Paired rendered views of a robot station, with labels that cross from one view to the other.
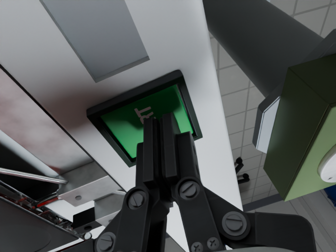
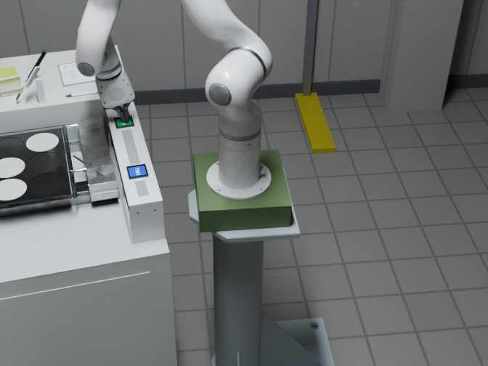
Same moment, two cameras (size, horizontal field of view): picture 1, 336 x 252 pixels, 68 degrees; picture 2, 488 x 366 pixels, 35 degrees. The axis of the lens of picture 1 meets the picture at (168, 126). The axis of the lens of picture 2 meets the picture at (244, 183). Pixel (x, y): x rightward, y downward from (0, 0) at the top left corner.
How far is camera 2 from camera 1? 244 cm
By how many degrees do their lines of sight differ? 98
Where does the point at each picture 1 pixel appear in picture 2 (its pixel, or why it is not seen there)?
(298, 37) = not seen: hidden behind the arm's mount
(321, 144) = (199, 169)
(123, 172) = (114, 131)
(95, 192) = (96, 164)
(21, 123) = (89, 152)
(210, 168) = (136, 136)
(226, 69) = not seen: outside the picture
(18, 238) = (51, 182)
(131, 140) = (119, 123)
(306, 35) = not seen: hidden behind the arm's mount
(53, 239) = (62, 188)
